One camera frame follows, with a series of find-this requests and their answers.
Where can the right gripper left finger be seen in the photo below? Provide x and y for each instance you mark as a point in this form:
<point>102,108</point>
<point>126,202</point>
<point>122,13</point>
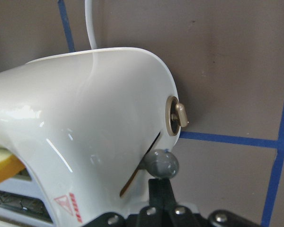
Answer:
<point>152,214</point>

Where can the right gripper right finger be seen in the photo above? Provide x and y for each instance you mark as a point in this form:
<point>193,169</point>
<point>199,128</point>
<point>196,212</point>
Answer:
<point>178,214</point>

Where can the grey toaster lever knob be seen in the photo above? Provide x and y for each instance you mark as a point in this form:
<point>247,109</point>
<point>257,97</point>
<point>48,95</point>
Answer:
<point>161,164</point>

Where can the gold toaster dial knob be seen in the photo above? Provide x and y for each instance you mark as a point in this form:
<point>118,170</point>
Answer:
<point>175,116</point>

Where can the white two-slot toaster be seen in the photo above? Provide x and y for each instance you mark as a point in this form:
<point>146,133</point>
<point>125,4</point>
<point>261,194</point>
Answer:
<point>81,123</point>

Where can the yellow bread slice in toaster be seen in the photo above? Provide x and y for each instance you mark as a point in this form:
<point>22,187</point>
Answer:
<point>10,165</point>

